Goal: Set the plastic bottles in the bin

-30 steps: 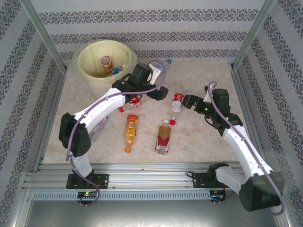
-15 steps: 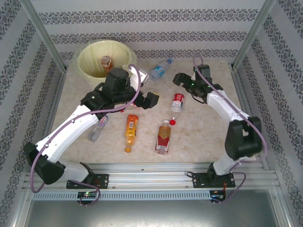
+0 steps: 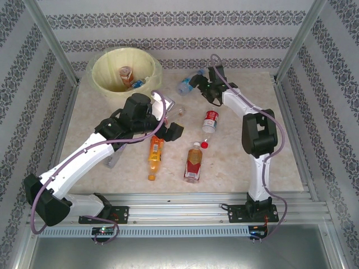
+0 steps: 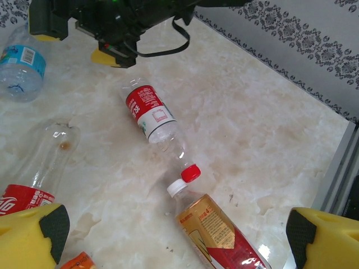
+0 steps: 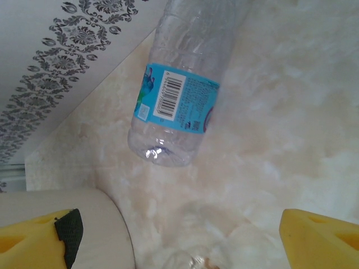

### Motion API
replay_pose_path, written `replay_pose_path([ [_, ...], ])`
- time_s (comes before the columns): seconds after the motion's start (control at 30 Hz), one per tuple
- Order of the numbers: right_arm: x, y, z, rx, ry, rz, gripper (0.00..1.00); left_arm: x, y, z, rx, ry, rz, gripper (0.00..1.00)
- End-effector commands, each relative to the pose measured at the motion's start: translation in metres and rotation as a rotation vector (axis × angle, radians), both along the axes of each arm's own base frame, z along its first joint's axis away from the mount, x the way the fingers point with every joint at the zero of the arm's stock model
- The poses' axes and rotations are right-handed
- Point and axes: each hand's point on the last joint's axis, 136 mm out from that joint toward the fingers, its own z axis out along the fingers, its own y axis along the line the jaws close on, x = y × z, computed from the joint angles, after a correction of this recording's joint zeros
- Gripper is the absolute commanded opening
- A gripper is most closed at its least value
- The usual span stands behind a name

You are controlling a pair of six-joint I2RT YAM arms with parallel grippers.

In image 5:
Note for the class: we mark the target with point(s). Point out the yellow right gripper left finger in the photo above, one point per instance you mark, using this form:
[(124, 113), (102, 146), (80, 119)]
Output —
[(28, 243)]

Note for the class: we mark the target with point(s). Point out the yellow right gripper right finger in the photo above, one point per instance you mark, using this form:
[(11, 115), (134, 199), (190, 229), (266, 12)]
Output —
[(322, 246)]

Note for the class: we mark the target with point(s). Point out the clear cola bottle red cap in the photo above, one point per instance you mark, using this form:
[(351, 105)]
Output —
[(190, 260)]

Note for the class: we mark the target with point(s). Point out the clear bottle light blue label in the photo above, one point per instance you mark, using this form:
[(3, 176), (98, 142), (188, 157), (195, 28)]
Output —
[(179, 98)]

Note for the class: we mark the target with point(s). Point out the white plastic bin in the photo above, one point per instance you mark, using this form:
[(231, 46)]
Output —
[(103, 224)]

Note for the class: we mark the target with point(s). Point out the aluminium frame rail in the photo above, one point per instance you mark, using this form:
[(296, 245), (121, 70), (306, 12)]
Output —
[(11, 175)]

